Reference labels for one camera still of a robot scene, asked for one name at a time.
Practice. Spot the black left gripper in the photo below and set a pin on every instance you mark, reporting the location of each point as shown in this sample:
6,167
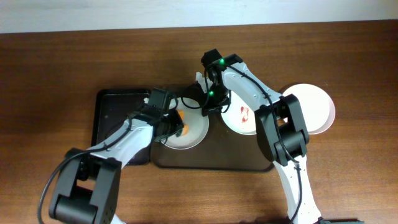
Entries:
175,123

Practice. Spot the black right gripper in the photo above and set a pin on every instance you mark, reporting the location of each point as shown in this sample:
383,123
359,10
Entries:
214,109

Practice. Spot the orange green sponge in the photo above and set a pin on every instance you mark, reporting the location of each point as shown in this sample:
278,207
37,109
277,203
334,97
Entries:
183,124

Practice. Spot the grey plate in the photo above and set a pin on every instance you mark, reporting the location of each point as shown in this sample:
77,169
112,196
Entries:
195,129

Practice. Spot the cream plate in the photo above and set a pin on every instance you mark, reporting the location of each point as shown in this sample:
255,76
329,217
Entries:
239,117

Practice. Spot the pink plate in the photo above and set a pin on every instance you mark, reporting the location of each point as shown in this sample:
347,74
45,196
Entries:
317,106

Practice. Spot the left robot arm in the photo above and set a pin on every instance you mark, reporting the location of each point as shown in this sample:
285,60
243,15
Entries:
87,186

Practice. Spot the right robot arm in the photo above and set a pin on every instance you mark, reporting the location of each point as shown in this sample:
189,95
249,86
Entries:
281,131

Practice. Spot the large brown tray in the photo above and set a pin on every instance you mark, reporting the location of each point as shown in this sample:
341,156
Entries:
221,149

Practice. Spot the small black tray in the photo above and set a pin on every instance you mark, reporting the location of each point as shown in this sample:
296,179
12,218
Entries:
111,110

